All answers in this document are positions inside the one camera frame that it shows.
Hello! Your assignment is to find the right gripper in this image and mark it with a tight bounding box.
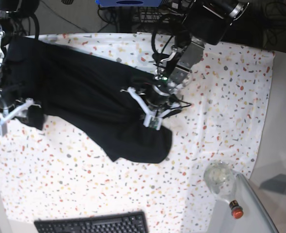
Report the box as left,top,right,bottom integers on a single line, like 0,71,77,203
0,82,26,117

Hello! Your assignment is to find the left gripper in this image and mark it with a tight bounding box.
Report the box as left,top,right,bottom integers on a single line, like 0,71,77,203
142,83,192,119

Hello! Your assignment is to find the black t-shirt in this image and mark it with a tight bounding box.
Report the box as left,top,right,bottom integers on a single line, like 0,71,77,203
6,37,172,164

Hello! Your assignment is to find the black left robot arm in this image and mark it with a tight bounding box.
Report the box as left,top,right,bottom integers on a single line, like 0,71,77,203
145,0,249,120

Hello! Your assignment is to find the terrazzo pattern tablecloth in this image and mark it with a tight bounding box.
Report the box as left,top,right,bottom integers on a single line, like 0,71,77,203
0,43,274,233

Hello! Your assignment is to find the clear glass bottle red cap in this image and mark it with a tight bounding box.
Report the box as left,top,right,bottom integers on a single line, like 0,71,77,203
203,161,244,219

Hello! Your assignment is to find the blue box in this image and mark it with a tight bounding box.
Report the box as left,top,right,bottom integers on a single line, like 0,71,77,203
95,0,167,7

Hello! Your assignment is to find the black computer keyboard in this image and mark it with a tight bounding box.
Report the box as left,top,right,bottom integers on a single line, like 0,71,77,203
34,211,149,233

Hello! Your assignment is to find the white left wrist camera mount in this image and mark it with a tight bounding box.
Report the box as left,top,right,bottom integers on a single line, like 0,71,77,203
120,87,173,131

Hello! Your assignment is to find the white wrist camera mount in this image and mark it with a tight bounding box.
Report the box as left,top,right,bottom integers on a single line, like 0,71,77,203
120,87,173,131
0,98,41,136

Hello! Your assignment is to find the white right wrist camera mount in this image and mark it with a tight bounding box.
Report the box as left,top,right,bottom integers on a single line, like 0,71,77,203
0,98,41,136

